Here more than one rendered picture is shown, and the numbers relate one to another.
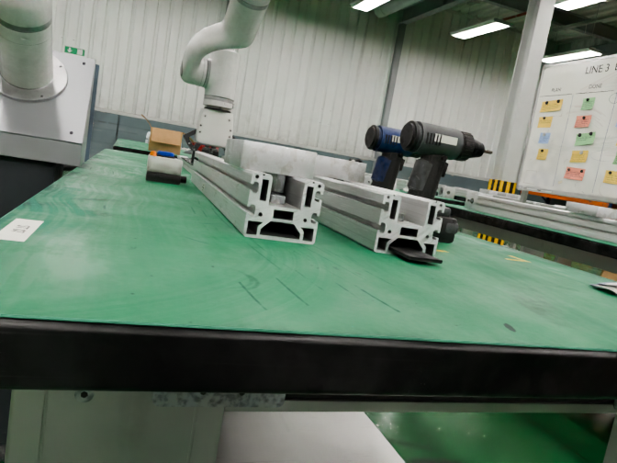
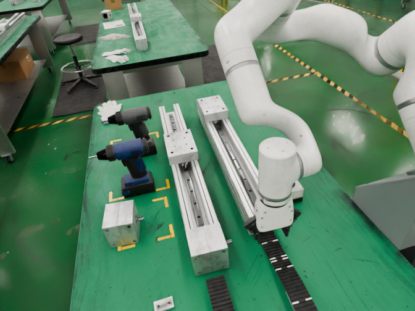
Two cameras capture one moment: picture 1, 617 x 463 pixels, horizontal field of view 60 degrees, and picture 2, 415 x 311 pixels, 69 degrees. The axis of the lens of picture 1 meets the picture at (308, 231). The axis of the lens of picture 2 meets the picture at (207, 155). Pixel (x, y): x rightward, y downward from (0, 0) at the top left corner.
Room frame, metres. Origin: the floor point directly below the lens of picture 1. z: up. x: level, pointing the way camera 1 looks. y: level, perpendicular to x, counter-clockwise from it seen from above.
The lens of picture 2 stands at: (2.07, 0.24, 1.56)
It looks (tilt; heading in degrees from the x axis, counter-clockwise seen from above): 37 degrees down; 189
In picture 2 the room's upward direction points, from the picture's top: 6 degrees counter-clockwise
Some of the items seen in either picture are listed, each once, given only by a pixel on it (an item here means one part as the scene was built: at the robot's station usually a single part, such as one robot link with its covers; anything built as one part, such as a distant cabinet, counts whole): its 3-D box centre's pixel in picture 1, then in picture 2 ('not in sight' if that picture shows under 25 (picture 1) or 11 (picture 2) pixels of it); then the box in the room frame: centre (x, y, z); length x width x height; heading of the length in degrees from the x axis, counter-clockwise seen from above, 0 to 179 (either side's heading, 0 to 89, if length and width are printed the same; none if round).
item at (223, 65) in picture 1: (220, 73); (277, 166); (1.51, 0.31, 1.08); 0.09 x 0.08 x 0.13; 114
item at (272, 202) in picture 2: (218, 104); (273, 192); (1.51, 0.31, 1.00); 0.09 x 0.08 x 0.03; 109
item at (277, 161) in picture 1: (265, 165); (212, 110); (0.84, 0.08, 0.87); 0.16 x 0.11 x 0.07; 19
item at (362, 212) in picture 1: (321, 195); (182, 158); (1.14, -0.02, 0.82); 0.80 x 0.10 x 0.09; 19
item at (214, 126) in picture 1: (215, 126); (273, 208); (1.51, 0.31, 0.94); 0.10 x 0.07 x 0.11; 109
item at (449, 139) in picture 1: (442, 184); (131, 133); (1.05, -0.24, 0.89); 0.20 x 0.08 x 0.22; 111
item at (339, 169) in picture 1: (326, 173); (180, 149); (1.14, -0.02, 0.87); 0.16 x 0.11 x 0.07; 19
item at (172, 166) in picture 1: (167, 169); (285, 190); (1.31, 0.37, 0.81); 0.10 x 0.08 x 0.06; 109
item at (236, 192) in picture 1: (235, 182); (228, 149); (1.08, 0.16, 0.82); 0.80 x 0.10 x 0.09; 19
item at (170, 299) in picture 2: not in sight; (163, 305); (1.71, 0.02, 0.78); 0.05 x 0.03 x 0.01; 112
